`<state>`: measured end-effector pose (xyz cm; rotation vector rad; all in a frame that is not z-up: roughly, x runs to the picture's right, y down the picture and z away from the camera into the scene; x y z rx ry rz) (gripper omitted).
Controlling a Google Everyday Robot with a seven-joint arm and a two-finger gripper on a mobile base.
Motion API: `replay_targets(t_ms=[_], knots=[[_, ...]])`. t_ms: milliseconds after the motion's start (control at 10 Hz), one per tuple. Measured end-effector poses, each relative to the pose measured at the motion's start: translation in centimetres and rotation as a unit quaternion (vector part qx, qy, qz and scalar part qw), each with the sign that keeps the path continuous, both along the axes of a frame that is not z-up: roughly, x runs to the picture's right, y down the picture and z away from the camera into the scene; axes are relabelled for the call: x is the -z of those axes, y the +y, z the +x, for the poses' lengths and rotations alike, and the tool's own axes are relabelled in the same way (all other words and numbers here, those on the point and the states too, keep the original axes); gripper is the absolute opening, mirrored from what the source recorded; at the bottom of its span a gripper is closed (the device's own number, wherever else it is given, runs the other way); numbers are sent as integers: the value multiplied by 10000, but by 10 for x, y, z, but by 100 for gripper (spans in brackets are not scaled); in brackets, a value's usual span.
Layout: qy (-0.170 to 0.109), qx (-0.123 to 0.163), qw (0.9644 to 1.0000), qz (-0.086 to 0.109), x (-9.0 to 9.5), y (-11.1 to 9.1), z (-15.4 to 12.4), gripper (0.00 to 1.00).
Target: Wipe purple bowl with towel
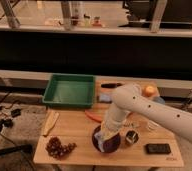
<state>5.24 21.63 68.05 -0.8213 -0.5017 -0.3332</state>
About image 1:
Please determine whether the white towel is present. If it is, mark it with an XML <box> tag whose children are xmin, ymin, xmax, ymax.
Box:
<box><xmin>95</xmin><ymin>129</ymin><xmax>119</xmax><ymax>149</ymax></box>

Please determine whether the purple bowl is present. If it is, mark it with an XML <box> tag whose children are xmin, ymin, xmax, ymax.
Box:
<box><xmin>92</xmin><ymin>126</ymin><xmax>121</xmax><ymax>153</ymax></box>

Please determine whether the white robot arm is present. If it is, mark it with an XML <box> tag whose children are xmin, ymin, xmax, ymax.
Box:
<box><xmin>101</xmin><ymin>83</ymin><xmax>192</xmax><ymax>143</ymax></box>

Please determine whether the black marker pen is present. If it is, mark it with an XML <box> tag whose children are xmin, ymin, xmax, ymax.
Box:
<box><xmin>101</xmin><ymin>83</ymin><xmax>123</xmax><ymax>89</ymax></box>

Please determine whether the orange carrot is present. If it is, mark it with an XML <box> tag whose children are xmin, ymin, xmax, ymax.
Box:
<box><xmin>84</xmin><ymin>110</ymin><xmax>103</xmax><ymax>123</ymax></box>

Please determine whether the green plastic tray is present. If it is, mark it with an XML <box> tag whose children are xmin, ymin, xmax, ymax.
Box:
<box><xmin>43</xmin><ymin>74</ymin><xmax>95</xmax><ymax>108</ymax></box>

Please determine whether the wooden spatula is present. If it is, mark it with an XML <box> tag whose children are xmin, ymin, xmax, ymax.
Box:
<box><xmin>42</xmin><ymin>111</ymin><xmax>59</xmax><ymax>136</ymax></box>

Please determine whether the orange fruit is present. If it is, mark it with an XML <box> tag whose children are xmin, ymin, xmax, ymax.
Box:
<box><xmin>144</xmin><ymin>85</ymin><xmax>156</xmax><ymax>97</ymax></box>

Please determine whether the blue plate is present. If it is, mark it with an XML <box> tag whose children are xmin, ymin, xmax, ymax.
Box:
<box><xmin>153</xmin><ymin>96</ymin><xmax>165</xmax><ymax>104</ymax></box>

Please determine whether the small metal cup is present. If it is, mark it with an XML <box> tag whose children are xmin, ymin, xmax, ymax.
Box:
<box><xmin>125</xmin><ymin>130</ymin><xmax>139</xmax><ymax>145</ymax></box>

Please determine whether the clear plastic fork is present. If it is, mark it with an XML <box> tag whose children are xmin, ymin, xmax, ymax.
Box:
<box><xmin>140</xmin><ymin>120</ymin><xmax>159</xmax><ymax>131</ymax></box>

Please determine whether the bunch of red grapes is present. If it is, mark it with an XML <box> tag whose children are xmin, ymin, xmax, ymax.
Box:
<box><xmin>46</xmin><ymin>137</ymin><xmax>77</xmax><ymax>159</ymax></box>

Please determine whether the black rectangular remote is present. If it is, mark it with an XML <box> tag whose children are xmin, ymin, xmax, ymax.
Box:
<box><xmin>145</xmin><ymin>144</ymin><xmax>171</xmax><ymax>154</ymax></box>

